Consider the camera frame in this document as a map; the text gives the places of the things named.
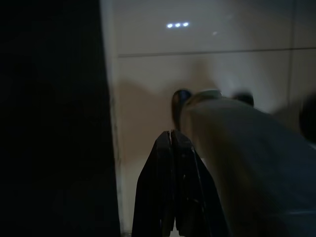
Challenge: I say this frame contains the grey robot left leg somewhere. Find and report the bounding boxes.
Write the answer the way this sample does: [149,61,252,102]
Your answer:
[180,90,316,237]

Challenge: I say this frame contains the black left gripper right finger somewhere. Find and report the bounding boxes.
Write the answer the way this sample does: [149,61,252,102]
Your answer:
[171,130,230,237]

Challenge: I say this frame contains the black floor mat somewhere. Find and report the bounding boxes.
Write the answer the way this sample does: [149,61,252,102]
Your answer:
[0,0,121,237]

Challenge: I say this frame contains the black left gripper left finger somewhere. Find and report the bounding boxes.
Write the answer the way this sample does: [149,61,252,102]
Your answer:
[132,130,176,237]

